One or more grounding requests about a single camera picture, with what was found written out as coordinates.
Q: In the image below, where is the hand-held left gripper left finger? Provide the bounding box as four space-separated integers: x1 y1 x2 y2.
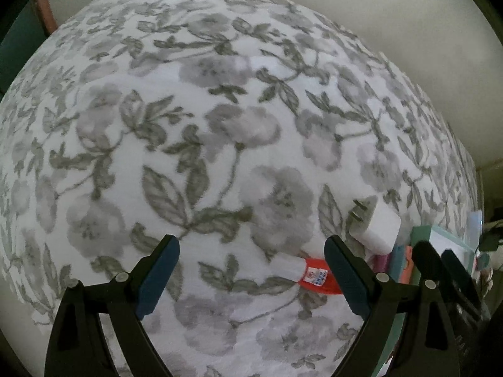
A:
44 234 181 377

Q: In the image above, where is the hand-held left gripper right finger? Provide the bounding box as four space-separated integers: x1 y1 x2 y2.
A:
323 235 458 377

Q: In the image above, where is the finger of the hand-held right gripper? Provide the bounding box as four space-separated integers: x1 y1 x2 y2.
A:
412 240 456 304
441 248 483 315

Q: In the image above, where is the red white tube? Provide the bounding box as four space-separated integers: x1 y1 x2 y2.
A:
275 254 342 296

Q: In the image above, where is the teal rimmed white box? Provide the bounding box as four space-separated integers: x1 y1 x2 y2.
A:
411 225 477 270

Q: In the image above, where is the white power adapter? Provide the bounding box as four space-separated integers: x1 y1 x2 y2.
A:
348 197 402 254

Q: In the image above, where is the small pink blue striped toy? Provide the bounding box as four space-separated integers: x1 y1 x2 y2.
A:
371 245 417 283

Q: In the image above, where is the white device with light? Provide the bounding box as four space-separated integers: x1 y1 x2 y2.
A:
467 211 484 244

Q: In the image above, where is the grey floral blanket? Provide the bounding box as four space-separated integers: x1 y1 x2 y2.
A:
0 0 481 377

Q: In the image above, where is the dark blue cabinet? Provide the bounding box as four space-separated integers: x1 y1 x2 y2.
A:
0 6 45 99

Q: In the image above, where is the reddish pink bar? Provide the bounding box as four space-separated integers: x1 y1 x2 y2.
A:
36 0 60 35

